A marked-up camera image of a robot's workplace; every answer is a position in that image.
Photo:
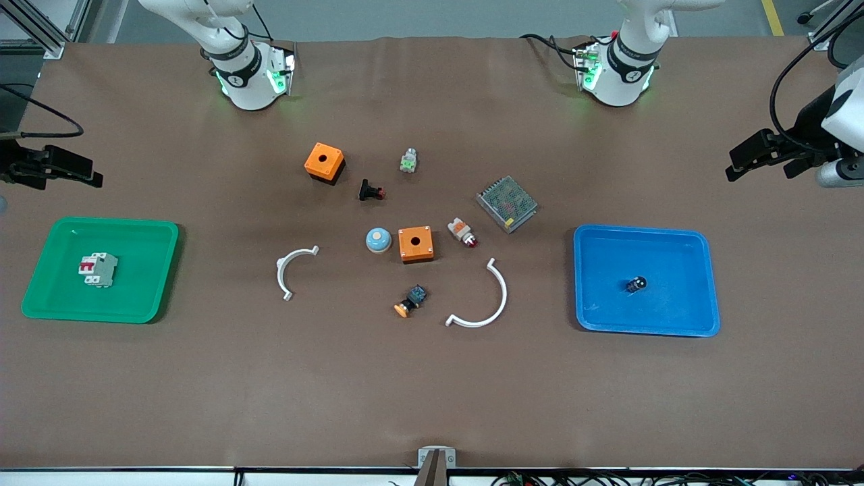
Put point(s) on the white red circuit breaker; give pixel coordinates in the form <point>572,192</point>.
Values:
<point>98,269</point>

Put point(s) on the blue dome buzzer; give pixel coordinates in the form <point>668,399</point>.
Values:
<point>378,240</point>

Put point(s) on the small white arc clamp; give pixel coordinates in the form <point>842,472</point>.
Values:
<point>281,273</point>

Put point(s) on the white orange red indicator light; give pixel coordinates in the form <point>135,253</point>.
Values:
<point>461,231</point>

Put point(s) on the black cylindrical capacitor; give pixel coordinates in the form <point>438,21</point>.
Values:
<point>636,284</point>

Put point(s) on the large white arc clamp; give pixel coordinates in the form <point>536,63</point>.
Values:
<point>503,297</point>

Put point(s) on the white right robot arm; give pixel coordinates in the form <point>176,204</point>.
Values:
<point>243,74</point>

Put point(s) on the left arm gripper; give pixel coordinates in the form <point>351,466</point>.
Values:
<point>807,123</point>

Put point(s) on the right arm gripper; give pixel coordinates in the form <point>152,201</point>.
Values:
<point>12,165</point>

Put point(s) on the green plastic tray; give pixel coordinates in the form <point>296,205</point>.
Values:
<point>128,283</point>

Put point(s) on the black red push button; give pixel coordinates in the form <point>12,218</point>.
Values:
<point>370,190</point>

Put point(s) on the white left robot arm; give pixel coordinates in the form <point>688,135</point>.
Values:
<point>617,74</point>

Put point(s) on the orange button box upper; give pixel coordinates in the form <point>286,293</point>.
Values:
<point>324,162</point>

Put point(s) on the aluminium frame profile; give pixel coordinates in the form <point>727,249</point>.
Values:
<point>833,23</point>
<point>40,27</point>

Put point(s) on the metal mesh power supply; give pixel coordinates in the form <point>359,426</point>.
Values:
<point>506,204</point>

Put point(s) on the orange button box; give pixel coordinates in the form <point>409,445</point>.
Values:
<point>415,244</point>
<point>324,162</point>

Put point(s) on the grey metal table bracket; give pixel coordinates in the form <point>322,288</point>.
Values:
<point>437,459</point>

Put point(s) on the blue plastic tray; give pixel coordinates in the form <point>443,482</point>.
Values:
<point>668,250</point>

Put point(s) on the white green push button switch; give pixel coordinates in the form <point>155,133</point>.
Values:
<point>408,161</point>

